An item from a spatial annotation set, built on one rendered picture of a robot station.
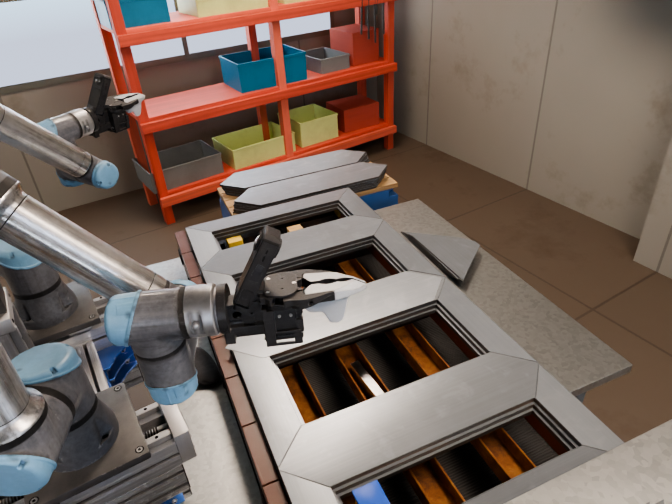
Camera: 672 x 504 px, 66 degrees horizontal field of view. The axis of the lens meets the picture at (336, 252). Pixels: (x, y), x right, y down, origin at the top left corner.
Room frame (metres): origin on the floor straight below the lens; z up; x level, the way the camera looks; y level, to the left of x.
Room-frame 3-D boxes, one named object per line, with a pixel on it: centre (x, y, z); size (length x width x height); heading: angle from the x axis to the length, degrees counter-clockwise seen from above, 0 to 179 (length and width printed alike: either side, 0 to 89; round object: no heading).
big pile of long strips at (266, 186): (2.31, 0.12, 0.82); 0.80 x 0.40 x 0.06; 112
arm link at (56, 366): (0.69, 0.54, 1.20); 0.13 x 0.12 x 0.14; 4
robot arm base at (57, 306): (1.12, 0.79, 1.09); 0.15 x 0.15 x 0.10
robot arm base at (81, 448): (0.69, 0.54, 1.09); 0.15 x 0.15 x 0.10
